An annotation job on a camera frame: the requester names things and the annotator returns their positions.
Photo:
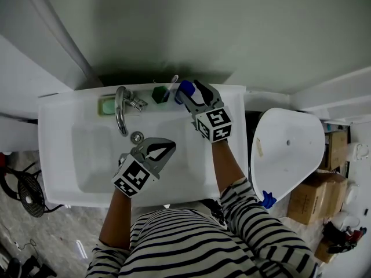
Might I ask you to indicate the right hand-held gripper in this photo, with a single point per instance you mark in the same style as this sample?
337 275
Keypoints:
214 123

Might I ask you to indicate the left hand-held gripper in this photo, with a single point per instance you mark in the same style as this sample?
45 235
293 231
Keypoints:
131 175

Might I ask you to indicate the dark blue round object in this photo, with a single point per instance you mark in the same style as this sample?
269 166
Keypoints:
187 87

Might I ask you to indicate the white toothbrush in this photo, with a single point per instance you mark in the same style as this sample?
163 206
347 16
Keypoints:
173 81

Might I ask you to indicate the green cup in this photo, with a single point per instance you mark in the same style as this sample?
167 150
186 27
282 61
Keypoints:
158 94

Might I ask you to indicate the person's left forearm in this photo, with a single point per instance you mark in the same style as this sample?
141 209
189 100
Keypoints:
116 219

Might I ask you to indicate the person's right forearm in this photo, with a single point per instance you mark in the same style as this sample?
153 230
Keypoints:
226 166

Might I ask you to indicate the metal sink drain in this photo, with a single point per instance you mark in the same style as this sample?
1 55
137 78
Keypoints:
136 136

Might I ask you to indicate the chrome faucet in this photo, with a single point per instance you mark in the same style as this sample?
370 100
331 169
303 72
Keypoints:
120 111

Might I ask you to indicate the white sink vanity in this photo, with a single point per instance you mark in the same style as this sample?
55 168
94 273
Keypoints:
92 161

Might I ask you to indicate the green soap dish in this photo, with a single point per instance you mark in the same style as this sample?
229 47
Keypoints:
107 106

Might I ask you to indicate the beige strip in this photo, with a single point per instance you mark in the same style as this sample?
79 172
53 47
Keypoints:
259 148

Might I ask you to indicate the person in striped shirt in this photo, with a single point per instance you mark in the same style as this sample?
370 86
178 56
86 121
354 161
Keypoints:
188 242

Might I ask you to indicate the white bathtub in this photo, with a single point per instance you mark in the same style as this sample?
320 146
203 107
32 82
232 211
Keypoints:
287 166

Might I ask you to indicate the blue glove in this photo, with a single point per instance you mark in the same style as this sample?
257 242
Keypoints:
268 200

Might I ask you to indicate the black round mesh chair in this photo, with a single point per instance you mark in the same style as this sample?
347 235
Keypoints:
30 195

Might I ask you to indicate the upright cardboard box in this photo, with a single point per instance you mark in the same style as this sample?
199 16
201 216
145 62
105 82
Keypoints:
337 150

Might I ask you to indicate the large cardboard box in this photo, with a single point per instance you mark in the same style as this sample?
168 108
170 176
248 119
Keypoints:
316 198

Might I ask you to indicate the flat cardboard box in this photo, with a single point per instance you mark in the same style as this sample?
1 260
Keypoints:
324 252

